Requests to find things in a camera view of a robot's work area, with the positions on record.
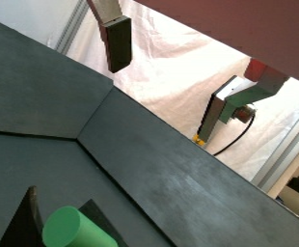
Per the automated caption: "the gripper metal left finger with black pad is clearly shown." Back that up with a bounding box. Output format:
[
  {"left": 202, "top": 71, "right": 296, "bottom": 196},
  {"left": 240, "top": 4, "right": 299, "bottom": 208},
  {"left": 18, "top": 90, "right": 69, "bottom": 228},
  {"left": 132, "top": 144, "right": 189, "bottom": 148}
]
[{"left": 86, "top": 0, "right": 132, "bottom": 73}]

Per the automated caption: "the black curved holder block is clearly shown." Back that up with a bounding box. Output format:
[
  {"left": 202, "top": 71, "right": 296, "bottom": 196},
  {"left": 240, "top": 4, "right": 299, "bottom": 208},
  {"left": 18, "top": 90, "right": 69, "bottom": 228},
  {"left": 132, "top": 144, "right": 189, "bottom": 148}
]
[{"left": 0, "top": 186, "right": 129, "bottom": 247}]

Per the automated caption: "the black cable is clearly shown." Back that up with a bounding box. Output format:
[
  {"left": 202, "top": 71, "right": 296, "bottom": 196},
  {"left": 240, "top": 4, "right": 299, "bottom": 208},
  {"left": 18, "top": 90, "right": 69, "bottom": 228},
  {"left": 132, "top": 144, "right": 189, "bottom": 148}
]
[{"left": 212, "top": 114, "right": 257, "bottom": 157}]

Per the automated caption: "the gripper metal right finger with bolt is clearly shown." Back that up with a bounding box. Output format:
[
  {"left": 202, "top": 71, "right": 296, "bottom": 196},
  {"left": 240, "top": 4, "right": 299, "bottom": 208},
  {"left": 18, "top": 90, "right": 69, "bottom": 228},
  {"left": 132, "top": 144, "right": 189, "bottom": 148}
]
[{"left": 196, "top": 58, "right": 288, "bottom": 142}]

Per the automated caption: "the white cloth backdrop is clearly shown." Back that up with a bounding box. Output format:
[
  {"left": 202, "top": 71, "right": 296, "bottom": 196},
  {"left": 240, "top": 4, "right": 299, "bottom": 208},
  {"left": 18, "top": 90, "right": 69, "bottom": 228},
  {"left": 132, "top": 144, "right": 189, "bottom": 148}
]
[{"left": 66, "top": 0, "right": 299, "bottom": 179}]

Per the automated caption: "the aluminium frame profile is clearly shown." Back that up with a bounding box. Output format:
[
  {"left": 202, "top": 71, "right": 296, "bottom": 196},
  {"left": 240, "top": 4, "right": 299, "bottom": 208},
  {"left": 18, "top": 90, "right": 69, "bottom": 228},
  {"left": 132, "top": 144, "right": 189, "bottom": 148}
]
[{"left": 250, "top": 119, "right": 299, "bottom": 193}]

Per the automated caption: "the green cylinder peg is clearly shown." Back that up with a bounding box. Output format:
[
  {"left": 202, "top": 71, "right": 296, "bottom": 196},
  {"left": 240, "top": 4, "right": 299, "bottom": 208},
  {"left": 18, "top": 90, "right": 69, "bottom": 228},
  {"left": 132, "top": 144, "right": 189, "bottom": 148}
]
[{"left": 42, "top": 206, "right": 118, "bottom": 247}]

